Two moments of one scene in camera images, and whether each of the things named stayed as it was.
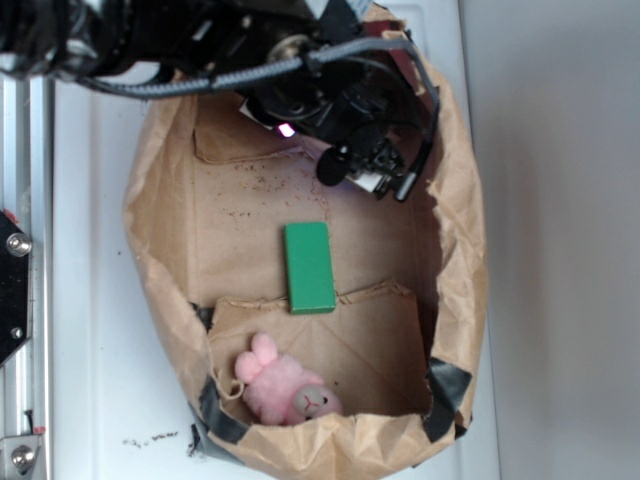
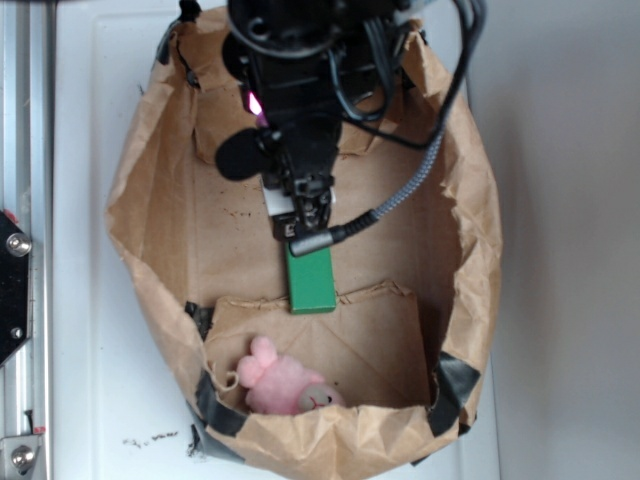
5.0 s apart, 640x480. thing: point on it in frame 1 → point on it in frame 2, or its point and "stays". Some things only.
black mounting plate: [14, 304] stays
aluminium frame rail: [26, 198] stays
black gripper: [369, 109] → [295, 93]
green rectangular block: [310, 267] stays
